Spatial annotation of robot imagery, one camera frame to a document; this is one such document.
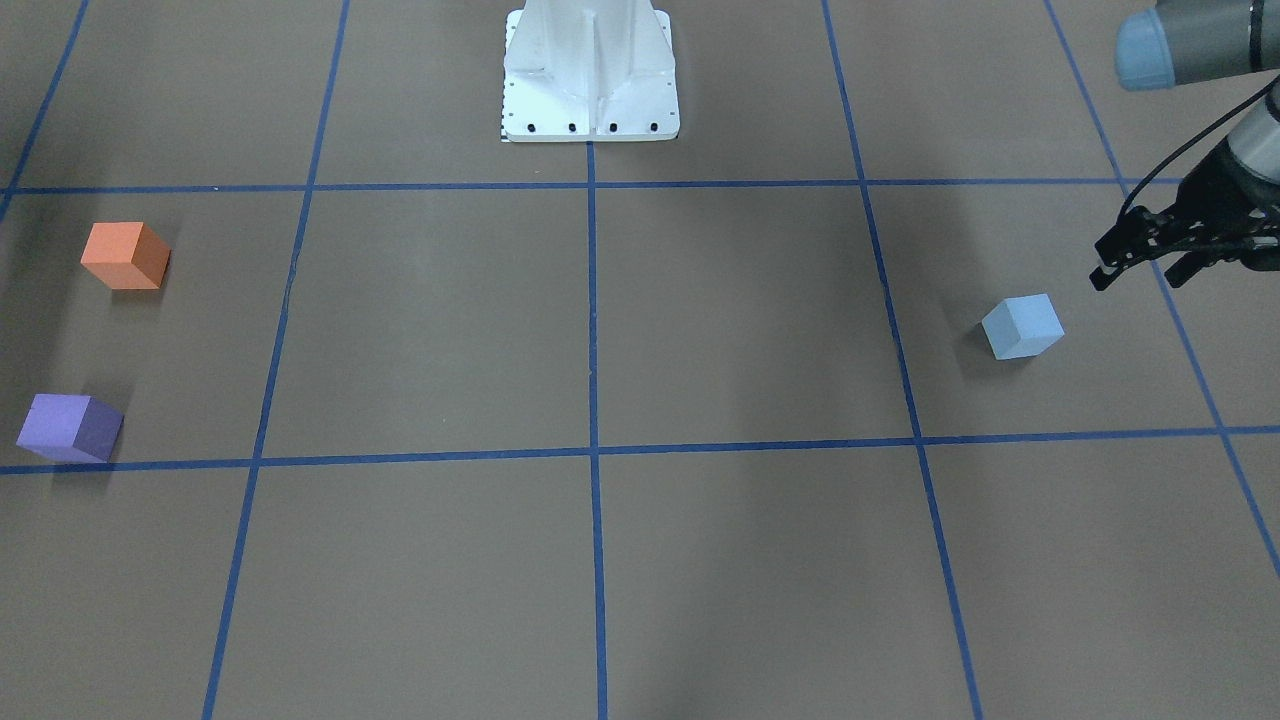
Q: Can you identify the orange foam block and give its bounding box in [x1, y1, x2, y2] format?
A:
[79, 222, 172, 291]

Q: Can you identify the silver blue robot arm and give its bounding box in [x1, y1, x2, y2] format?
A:
[1091, 1, 1279, 291]

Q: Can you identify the purple foam block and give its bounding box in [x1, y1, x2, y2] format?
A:
[15, 393, 124, 462]

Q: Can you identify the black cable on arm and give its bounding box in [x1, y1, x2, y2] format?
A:
[1117, 85, 1280, 225]

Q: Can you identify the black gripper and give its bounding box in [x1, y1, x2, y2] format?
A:
[1089, 138, 1279, 292]

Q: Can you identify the light blue foam block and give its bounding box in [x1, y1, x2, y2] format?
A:
[980, 293, 1065, 361]

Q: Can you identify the white pedestal column with base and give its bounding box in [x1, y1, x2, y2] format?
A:
[500, 1, 681, 143]

